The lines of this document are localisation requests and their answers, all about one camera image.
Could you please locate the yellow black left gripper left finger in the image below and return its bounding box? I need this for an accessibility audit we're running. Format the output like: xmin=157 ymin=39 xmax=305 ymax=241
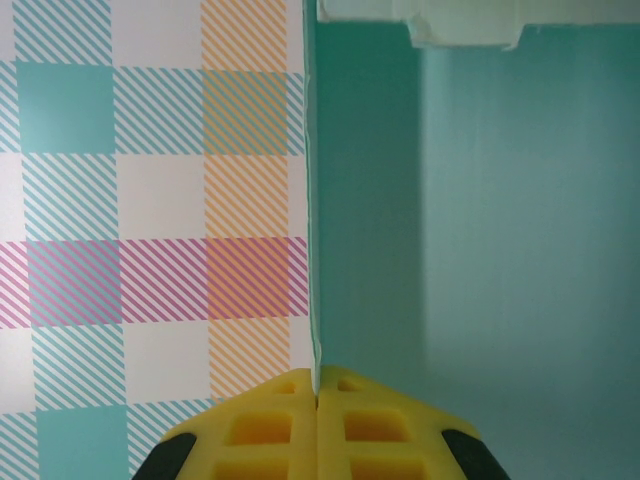
xmin=130 ymin=368 xmax=318 ymax=480

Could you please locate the light blue paper box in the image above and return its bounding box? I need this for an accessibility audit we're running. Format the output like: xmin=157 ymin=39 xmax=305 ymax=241
xmin=301 ymin=0 xmax=640 ymax=480

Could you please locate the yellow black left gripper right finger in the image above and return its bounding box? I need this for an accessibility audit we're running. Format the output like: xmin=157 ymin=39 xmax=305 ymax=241
xmin=317 ymin=365 xmax=511 ymax=480

